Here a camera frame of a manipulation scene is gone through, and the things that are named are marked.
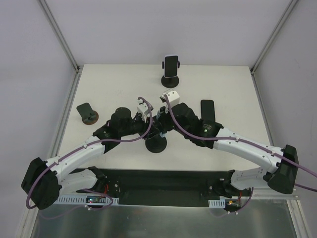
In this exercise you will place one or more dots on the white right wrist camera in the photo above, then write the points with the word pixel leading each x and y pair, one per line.
pixel 173 97

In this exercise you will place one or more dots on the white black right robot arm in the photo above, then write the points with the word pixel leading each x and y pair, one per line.
pixel 275 167

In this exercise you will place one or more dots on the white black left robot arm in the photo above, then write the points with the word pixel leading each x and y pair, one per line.
pixel 46 180

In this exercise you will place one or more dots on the aluminium frame rail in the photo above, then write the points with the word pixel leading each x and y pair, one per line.
pixel 291 6
pixel 29 216

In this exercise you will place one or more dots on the left aluminium frame rail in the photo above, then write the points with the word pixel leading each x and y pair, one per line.
pixel 29 216

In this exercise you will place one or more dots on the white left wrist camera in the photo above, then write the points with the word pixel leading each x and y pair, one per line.
pixel 144 108

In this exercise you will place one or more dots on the right white cable duct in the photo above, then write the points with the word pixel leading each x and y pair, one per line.
pixel 224 202

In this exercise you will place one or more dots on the wooden base phone stand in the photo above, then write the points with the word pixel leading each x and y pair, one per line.
pixel 88 115

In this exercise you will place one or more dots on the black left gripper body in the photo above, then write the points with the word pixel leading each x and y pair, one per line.
pixel 147 127

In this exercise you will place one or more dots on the black smartphone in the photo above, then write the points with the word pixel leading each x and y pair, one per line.
pixel 207 110

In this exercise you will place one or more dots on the left white cable duct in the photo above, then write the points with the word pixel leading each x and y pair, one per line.
pixel 86 200

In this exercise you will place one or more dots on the right aluminium frame rail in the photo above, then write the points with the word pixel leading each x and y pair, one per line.
pixel 291 6

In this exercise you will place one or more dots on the black round base phone stand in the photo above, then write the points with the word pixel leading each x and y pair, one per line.
pixel 156 144

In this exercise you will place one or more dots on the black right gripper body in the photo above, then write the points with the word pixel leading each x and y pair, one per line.
pixel 161 124

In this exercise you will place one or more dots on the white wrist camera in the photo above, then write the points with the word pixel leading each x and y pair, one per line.
pixel 173 97
pixel 144 108

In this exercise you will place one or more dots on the white cable duct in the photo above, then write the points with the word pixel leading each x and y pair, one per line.
pixel 224 202
pixel 86 200

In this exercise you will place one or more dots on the lilac case smartphone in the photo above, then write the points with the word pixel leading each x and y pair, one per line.
pixel 170 66

